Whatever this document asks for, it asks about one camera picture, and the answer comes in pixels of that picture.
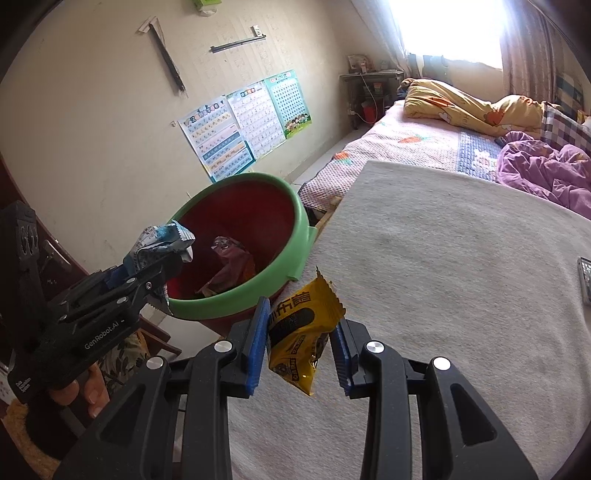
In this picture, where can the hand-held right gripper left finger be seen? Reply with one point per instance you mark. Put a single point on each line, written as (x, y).
(257, 350)

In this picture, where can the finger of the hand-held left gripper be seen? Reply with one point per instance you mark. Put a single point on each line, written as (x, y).
(117, 274)
(115, 295)

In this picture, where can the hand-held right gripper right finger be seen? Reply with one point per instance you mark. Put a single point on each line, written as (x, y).
(342, 364)

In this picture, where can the yellow black snack wrapper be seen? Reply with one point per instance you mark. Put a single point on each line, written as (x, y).
(300, 332)

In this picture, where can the silver blue wrapper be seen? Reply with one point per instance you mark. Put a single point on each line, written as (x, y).
(161, 237)

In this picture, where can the pink foil snack bag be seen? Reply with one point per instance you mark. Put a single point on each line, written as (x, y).
(233, 258)
(221, 284)

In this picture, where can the red bucket with green rim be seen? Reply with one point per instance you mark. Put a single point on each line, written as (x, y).
(244, 207)

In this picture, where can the person's left forearm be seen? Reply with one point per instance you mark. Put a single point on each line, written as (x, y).
(18, 454)

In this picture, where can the person's left hand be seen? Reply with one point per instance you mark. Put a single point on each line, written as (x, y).
(94, 392)

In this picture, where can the brown wooden door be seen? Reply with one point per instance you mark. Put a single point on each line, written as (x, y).
(46, 228)

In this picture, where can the wooden chair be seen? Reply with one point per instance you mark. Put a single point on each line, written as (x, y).
(159, 339)

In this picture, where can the dark floral cushion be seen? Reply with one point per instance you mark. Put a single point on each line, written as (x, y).
(122, 364)

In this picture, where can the beige table cloth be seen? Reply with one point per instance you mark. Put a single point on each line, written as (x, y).
(415, 300)

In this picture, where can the pink patterned bed sheet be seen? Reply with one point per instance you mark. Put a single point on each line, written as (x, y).
(392, 152)

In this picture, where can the blue patterned mat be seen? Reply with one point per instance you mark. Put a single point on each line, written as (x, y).
(480, 157)

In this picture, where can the red container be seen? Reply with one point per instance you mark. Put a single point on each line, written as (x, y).
(368, 113)

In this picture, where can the metal towel bar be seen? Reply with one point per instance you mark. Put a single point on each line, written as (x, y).
(238, 41)

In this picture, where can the purple quilt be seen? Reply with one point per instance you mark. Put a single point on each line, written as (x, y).
(540, 170)

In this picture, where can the yellow quilt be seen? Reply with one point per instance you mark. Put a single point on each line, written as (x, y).
(452, 104)

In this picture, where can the green tissue pack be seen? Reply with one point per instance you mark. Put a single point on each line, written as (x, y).
(206, 3)

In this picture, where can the dark desk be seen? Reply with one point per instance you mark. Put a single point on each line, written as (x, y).
(369, 78)

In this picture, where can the small desk ornament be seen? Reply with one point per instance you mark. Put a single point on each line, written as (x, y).
(359, 63)

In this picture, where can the checkered pillow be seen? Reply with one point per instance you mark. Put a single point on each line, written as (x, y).
(565, 129)

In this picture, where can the patterned curtain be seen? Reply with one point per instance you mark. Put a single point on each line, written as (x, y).
(378, 27)
(526, 50)

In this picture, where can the white pink pillow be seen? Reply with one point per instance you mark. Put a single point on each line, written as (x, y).
(586, 124)

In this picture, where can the bright window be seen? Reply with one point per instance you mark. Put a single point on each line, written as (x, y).
(443, 27)

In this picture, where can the blue checkered cushion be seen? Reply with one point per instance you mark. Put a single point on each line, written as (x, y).
(569, 94)

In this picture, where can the blue bordered wall poster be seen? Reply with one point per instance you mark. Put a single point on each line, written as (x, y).
(217, 143)

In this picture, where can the white wall poster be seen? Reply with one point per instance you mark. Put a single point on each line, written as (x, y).
(254, 122)

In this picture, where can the green wall poster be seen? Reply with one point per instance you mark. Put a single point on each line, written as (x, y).
(288, 104)

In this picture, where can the white wall bracket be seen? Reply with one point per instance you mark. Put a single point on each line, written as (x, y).
(148, 25)

